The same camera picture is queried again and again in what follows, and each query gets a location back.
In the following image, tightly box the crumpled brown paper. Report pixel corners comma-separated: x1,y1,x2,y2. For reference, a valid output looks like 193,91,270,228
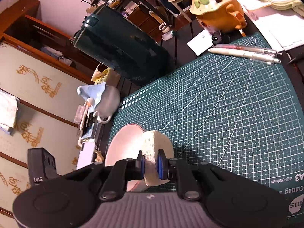
93,150,104,164

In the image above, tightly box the orange pig teapot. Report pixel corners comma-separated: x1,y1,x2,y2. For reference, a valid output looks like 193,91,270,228
190,0,247,36

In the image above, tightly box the white paper stack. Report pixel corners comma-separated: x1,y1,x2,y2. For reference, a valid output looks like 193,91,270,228
237,0,303,51

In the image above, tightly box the white pen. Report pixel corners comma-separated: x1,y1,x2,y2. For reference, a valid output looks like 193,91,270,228
208,47,281,64

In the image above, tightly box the beige oval sponge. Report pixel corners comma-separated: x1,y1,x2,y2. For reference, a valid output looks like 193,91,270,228
141,130,174,187

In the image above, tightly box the white card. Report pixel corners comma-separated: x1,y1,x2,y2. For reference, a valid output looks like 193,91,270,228
187,30,213,56

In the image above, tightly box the blue hat white teapot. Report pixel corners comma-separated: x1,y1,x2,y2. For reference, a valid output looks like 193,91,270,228
76,82,121,125

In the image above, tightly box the white bowl red rim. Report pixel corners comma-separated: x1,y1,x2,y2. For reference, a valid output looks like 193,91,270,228
104,123,153,192

